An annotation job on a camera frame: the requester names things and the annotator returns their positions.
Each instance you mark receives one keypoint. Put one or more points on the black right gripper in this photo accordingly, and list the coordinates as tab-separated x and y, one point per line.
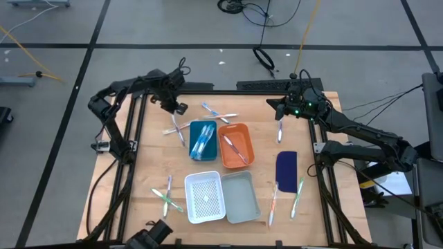
308	107

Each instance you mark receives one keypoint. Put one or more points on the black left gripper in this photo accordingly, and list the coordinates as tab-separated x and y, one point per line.
167	93

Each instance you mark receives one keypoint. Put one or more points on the blue toothbrush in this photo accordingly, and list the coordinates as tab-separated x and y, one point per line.
200	143
207	135
197	147
212	111
204	138
211	130

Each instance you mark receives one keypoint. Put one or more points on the white perforated plastic basket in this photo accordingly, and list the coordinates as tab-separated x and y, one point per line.
205	197

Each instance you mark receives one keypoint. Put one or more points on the grey plastic basket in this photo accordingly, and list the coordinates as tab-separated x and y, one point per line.
241	197

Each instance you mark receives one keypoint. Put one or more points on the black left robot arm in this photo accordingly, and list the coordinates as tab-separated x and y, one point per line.
116	136

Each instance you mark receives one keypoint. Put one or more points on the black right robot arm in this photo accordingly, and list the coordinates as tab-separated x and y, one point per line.
363	152

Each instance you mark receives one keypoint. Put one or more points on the teal plastic basket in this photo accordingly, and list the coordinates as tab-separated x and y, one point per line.
194	124

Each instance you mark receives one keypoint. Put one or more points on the black vented panel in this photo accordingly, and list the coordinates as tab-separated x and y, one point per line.
263	85

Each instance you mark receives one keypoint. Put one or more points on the purple wrapped toothbrush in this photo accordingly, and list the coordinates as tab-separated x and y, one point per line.
179	135
168	186
280	133

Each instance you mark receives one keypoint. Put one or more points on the black flat panel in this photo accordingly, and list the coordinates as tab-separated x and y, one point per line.
200	86

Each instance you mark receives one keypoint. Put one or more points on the orange plastic basket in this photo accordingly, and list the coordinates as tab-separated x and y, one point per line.
242	133

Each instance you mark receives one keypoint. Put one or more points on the dark blue flat mat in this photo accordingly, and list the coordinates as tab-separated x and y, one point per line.
286	171

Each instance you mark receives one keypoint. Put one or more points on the green wrapped toothbrush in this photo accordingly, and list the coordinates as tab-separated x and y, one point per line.
297	200
159	194

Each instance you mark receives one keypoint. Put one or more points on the yellow tape piece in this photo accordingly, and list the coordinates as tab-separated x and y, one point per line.
367	184

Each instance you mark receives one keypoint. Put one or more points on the black object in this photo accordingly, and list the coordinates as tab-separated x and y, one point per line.
5	115
375	198

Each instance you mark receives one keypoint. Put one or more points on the white board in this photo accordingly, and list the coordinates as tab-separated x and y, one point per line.
391	183

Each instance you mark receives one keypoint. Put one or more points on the grey cabinet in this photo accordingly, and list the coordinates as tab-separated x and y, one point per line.
434	117
431	193

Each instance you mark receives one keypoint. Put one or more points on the grey cart base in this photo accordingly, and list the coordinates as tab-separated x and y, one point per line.
38	3
17	81

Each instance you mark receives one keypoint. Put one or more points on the black aluminium table frame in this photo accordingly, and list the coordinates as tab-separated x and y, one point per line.
225	92

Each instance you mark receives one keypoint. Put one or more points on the silver metal bracket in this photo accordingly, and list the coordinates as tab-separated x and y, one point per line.
317	147
133	145

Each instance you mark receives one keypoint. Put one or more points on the black camera device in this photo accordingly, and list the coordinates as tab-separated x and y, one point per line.
152	233

